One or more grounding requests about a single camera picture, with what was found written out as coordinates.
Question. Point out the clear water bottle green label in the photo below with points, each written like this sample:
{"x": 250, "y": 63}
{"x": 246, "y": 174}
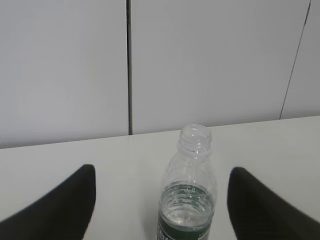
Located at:
{"x": 188, "y": 188}

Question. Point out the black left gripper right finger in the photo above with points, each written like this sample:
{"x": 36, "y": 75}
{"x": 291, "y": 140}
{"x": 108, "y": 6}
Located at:
{"x": 257, "y": 213}

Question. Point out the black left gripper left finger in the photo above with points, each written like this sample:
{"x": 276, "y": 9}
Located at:
{"x": 64, "y": 213}

